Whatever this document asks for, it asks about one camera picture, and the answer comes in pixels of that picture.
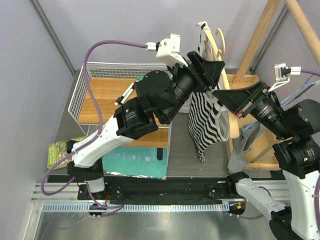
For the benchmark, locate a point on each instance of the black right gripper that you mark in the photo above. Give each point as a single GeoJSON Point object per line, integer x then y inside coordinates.
{"type": "Point", "coordinates": [238, 99]}

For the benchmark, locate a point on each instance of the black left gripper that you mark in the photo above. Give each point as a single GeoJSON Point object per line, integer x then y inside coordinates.
{"type": "Point", "coordinates": [206, 72]}

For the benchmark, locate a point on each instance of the black white striped tank top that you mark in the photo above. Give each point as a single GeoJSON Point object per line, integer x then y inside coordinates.
{"type": "Point", "coordinates": [208, 118]}

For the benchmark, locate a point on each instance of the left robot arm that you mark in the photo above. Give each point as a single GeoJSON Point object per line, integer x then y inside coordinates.
{"type": "Point", "coordinates": [159, 97]}

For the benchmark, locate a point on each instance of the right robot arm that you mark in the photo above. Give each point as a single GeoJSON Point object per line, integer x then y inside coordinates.
{"type": "Point", "coordinates": [297, 154]}

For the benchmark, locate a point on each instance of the grey garment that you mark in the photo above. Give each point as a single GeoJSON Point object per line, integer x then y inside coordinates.
{"type": "Point", "coordinates": [241, 145]}

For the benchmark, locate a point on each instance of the white plastic basket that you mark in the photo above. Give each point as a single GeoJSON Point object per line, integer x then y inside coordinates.
{"type": "Point", "coordinates": [186, 107]}

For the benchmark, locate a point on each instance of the wooden rack base tray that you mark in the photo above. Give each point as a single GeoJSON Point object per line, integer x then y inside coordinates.
{"type": "Point", "coordinates": [261, 154]}

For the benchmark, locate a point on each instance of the green cap marker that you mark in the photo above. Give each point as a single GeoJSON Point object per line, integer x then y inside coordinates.
{"type": "Point", "coordinates": [138, 79]}

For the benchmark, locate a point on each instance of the black white marker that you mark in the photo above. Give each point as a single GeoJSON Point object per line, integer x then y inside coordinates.
{"type": "Point", "coordinates": [122, 99]}

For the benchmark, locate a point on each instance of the teal cutting board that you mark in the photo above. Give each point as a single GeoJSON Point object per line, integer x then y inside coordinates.
{"type": "Point", "coordinates": [140, 162]}

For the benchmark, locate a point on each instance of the green paperback book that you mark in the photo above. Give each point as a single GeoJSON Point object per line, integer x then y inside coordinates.
{"type": "Point", "coordinates": [57, 151]}

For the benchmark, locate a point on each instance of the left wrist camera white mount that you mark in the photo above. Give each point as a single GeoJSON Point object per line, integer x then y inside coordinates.
{"type": "Point", "coordinates": [168, 50]}

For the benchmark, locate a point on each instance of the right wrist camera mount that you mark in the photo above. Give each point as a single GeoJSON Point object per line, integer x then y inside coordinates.
{"type": "Point", "coordinates": [282, 74]}

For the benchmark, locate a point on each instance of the blue wire hanger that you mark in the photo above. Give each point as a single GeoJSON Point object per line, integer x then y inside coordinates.
{"type": "Point", "coordinates": [303, 89]}

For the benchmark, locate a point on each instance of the wooden clothes rack frame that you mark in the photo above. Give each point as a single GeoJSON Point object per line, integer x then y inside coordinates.
{"type": "Point", "coordinates": [292, 31]}

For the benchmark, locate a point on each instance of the white wire basket shelf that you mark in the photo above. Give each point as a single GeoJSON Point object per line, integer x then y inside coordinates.
{"type": "Point", "coordinates": [108, 81]}

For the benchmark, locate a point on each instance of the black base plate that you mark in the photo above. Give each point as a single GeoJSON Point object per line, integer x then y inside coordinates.
{"type": "Point", "coordinates": [122, 190]}

